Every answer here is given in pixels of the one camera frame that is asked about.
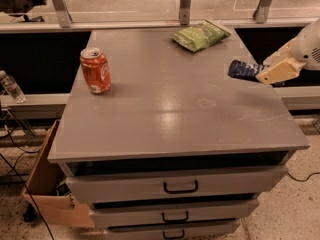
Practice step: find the grey drawer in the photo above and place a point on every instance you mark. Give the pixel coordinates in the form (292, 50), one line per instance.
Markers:
(186, 211)
(174, 184)
(179, 231)

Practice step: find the clear plastic water bottle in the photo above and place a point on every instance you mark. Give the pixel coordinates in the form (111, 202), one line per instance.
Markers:
(11, 87)

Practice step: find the grey drawer cabinet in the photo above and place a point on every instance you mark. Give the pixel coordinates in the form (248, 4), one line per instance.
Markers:
(168, 110)

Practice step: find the blue rxbar blueberry wrapper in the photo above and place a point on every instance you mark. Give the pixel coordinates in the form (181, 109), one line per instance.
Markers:
(245, 71)

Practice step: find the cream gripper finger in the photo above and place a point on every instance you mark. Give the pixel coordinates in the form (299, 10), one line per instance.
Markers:
(282, 53)
(286, 69)

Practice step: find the orange soda can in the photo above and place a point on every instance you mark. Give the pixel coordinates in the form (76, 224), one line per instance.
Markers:
(95, 70)

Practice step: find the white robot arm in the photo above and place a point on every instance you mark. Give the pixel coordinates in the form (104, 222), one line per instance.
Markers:
(301, 52)

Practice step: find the green jalapeno chip bag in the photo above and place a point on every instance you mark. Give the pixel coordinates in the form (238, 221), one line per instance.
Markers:
(200, 36)

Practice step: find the bottom grey drawer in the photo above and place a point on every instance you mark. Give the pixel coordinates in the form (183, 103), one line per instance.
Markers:
(179, 231)

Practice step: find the top grey drawer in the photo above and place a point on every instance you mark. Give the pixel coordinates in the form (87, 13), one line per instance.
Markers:
(174, 184)

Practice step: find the brown cardboard box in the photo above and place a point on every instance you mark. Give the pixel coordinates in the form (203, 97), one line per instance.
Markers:
(42, 182)

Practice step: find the metal railing frame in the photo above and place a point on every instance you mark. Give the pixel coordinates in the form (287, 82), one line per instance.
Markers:
(67, 15)

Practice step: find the middle grey drawer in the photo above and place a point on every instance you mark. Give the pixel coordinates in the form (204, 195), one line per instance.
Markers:
(186, 211)

